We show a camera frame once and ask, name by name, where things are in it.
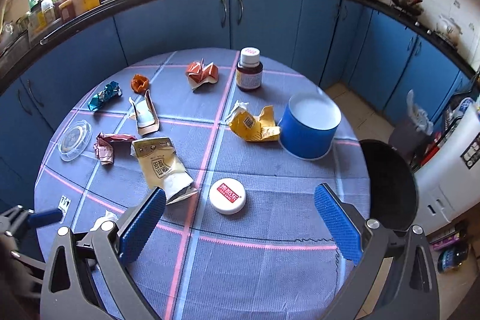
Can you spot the pink wrapper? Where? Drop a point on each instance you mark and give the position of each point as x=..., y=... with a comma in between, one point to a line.
x=104, y=149

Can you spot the blue round paper tub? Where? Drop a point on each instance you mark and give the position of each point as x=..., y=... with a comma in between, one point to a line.
x=308, y=125

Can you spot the white crumpled paper scrap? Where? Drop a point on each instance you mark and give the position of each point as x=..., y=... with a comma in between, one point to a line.
x=108, y=216

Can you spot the orange peel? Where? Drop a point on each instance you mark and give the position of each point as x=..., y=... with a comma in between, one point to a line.
x=139, y=84

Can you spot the red white crumpled carton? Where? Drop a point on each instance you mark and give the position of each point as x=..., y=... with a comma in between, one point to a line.
x=198, y=74

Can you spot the white round jar red label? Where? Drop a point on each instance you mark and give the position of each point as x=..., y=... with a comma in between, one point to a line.
x=227, y=196

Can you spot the brown medicine bottle white cap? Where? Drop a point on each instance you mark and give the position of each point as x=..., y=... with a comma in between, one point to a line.
x=249, y=69

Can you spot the grey bin with plastic bag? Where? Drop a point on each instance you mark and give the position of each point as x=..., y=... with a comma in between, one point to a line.
x=412, y=131

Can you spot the black wok with lid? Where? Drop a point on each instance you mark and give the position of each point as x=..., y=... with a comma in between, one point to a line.
x=412, y=7

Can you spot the beige snack pouch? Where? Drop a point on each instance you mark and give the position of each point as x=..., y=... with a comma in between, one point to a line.
x=163, y=169

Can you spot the yellow carton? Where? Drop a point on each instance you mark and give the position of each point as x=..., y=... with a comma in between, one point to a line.
x=251, y=128

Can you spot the blue foil wrapper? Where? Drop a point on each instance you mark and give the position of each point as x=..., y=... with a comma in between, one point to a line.
x=100, y=99

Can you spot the clear plastic lid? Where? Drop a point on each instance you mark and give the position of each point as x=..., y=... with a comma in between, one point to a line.
x=75, y=140

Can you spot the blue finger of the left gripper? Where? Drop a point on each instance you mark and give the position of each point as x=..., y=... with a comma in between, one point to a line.
x=45, y=218

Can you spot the flattened blue white carton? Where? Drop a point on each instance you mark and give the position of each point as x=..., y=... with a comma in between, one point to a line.
x=145, y=115

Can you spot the blue checked tablecloth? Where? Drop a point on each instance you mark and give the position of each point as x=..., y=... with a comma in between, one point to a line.
x=274, y=259

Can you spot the white pot on stove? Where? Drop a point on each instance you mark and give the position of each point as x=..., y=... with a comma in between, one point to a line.
x=449, y=30

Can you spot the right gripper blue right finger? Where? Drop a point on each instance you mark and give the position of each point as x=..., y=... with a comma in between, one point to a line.
x=340, y=226

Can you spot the blue kitchen cabinets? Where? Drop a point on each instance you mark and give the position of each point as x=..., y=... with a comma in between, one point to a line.
x=321, y=39

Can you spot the white appliance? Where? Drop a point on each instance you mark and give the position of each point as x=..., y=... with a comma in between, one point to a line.
x=448, y=185

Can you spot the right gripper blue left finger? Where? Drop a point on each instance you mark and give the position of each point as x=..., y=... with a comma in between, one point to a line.
x=136, y=225

